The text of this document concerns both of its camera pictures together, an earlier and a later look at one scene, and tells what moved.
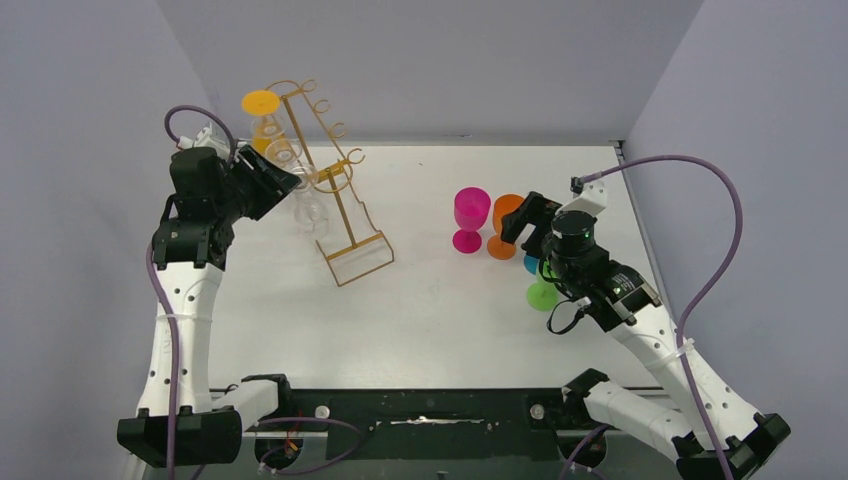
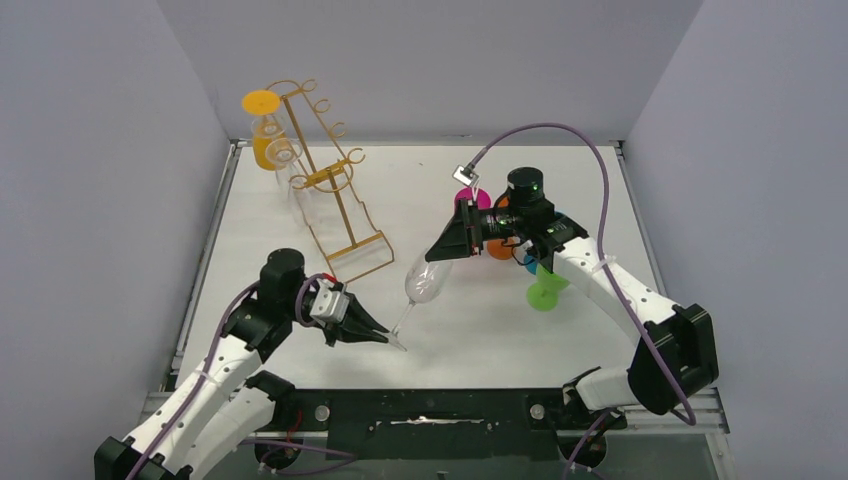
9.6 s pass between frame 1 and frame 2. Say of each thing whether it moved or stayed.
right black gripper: moved
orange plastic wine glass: stayed
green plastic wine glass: stayed
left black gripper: moved
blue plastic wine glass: stayed
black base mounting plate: stayed
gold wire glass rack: stayed
